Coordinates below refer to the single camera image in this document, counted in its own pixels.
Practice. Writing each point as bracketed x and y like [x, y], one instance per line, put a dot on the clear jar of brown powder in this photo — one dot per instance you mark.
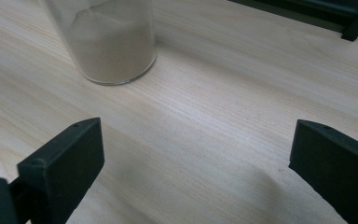
[115, 46]

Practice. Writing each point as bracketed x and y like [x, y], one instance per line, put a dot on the black metal shelf rack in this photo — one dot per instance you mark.
[355, 26]

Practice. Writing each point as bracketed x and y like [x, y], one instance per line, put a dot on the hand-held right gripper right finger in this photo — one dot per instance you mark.
[338, 165]

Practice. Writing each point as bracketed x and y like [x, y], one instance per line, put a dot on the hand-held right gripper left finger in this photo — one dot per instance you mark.
[65, 161]

